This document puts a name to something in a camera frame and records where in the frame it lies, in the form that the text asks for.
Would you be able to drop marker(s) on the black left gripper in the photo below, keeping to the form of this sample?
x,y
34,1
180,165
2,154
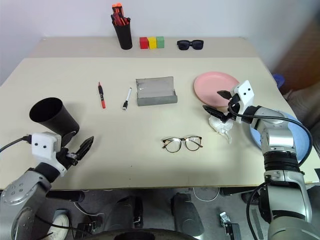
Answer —
x,y
68,157

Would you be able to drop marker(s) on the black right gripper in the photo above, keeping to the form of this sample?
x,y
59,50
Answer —
x,y
235,101

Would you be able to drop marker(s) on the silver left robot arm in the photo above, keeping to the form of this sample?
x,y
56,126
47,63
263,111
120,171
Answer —
x,y
22,190

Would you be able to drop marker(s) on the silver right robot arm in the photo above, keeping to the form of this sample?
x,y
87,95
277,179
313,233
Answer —
x,y
277,140

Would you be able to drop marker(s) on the pink plate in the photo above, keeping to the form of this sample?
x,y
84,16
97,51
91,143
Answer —
x,y
212,85

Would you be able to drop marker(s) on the crumpled white tissue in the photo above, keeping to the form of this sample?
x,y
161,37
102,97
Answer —
x,y
220,127

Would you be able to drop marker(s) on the red and black pen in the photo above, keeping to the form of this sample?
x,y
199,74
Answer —
x,y
102,97

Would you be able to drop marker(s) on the blue round object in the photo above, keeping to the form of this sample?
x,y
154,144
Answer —
x,y
278,80

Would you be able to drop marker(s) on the tortoiseshell clear eyeglasses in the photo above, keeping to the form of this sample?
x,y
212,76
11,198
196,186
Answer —
x,y
172,146

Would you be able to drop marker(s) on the open grey glasses case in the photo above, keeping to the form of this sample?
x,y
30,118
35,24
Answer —
x,y
155,100

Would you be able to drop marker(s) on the white marker black cap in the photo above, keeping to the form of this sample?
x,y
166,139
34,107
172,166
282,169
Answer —
x,y
128,96

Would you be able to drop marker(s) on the black sunglasses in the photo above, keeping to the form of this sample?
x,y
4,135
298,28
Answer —
x,y
183,45

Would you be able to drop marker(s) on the dark rounded shape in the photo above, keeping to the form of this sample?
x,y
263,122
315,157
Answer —
x,y
186,212
125,212

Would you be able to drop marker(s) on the green cube block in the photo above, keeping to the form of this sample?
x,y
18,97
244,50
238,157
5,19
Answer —
x,y
160,42

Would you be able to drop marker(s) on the yellow cube block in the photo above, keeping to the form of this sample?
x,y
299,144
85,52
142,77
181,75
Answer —
x,y
152,43

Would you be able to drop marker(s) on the blue plate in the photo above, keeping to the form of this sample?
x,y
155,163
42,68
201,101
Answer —
x,y
301,145

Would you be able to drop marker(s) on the brown wooden furniture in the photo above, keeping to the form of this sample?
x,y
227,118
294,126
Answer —
x,y
300,55

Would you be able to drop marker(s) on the red cube block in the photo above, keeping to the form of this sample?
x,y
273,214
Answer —
x,y
143,43

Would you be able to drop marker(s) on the wide dark curved shape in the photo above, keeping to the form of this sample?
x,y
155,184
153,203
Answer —
x,y
140,235

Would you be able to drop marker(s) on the black pen holder cup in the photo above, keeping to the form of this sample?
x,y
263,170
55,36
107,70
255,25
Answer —
x,y
123,37

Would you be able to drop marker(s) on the red pen with black clip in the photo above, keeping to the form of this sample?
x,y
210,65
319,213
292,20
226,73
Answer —
x,y
125,21

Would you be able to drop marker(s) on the short red black pen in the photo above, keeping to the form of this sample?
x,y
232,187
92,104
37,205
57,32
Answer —
x,y
114,19

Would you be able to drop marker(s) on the tall orange-capped marker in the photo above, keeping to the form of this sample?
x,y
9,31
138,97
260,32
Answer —
x,y
117,8

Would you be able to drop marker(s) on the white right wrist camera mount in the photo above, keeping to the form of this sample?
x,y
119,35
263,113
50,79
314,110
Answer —
x,y
246,93

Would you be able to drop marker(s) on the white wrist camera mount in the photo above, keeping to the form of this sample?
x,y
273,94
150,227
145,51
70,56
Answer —
x,y
246,93
43,146

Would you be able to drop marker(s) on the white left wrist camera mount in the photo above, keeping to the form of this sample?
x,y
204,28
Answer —
x,y
43,146

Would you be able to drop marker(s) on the metal caster bracket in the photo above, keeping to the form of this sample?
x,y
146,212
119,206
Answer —
x,y
228,221

